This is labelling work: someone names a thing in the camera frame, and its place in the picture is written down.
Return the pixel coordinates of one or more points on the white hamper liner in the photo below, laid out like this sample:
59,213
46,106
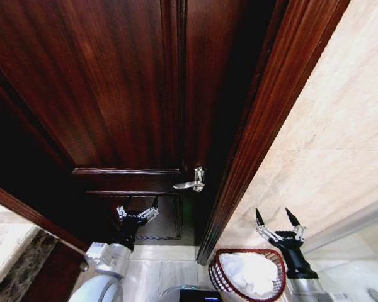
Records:
249,273

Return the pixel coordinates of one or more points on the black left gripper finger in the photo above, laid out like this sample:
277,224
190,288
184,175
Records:
122,211
149,213

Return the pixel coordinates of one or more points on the marble vanity countertop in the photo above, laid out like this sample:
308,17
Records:
6,245

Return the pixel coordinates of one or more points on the silver bathtub drain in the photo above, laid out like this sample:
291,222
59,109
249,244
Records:
376,295

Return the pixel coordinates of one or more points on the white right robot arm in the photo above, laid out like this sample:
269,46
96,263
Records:
312,291

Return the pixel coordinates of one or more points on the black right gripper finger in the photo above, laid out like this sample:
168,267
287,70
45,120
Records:
296,226
262,227

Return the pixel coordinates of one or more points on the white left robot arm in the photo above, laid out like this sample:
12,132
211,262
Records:
108,261

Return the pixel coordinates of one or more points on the dark wooden door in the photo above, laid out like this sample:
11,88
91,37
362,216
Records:
113,94

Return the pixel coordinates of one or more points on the dark wooden vanity cabinet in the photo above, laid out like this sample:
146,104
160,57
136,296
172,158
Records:
53,277

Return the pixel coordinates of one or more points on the dark wooden door frame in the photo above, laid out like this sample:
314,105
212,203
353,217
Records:
271,110

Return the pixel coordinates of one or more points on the silver shower partition rail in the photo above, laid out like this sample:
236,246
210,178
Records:
349,220

